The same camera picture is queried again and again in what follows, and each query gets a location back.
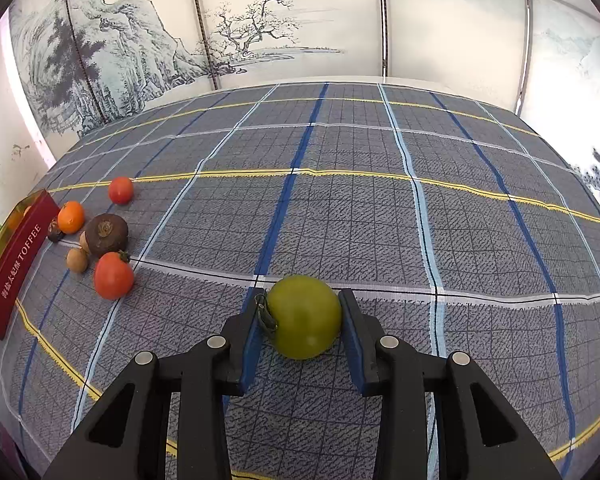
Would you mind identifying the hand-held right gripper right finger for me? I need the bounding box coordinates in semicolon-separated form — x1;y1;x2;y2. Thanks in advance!
338;288;564;480

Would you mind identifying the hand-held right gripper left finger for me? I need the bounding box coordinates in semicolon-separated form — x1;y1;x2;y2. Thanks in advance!
41;289;263;480

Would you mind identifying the green tomato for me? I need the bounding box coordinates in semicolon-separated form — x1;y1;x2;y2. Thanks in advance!
257;275;343;361

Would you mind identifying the red tomato with stem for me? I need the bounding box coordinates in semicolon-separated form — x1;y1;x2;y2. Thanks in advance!
93;250;135;302

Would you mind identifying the dark brown round fruit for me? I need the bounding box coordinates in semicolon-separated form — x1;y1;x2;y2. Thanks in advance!
84;213;129;259

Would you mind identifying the red tin box gold inside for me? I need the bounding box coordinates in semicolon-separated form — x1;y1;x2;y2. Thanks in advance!
0;189;61;340

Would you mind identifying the plaid grey bedsheet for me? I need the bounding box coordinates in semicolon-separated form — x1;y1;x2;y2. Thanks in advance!
0;81;600;480

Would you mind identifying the small red tomato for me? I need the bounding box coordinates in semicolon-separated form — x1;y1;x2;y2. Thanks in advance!
108;176;135;206

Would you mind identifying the landscape painting wall mural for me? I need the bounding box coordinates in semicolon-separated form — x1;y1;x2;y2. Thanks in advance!
7;0;600;226

